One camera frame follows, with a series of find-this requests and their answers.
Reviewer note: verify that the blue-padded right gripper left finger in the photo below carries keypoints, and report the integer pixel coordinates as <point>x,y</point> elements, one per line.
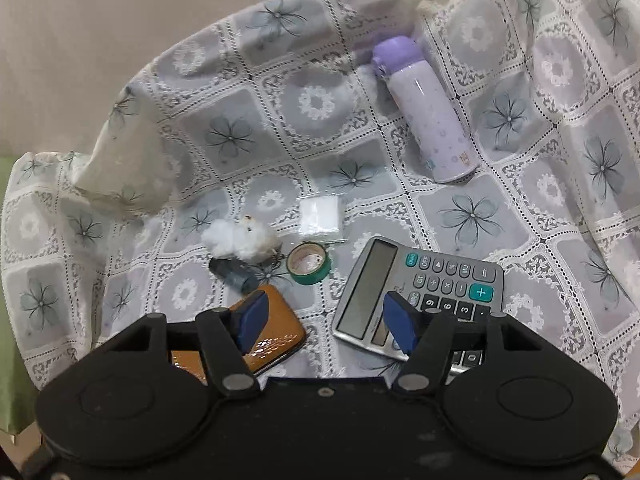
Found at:
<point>226,336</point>

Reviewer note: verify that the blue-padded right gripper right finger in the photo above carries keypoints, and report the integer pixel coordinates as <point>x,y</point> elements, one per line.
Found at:
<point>425,337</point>

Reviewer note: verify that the brown leather wallet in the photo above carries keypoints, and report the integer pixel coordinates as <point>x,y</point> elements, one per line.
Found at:
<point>282,336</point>

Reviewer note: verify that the dark cylindrical tube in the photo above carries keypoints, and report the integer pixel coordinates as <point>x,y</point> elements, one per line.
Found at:
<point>234,273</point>

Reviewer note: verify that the grey desk calculator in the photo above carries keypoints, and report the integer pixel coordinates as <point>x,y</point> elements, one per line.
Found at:
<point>465,287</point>

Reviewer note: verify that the green tape roll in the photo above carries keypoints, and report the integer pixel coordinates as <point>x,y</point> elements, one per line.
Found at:
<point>308,263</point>

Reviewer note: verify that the clear packet of white pads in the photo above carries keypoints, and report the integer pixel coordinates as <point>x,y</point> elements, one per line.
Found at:
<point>321,218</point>

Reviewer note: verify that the white and grey lace cloth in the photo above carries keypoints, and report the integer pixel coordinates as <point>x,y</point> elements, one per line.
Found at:
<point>131,130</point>

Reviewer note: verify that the purple thermos bottle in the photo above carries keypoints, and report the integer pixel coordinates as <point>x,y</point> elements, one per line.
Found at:
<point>445,149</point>

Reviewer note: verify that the white plush keychain toy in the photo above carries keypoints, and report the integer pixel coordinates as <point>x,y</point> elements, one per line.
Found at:
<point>246,239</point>

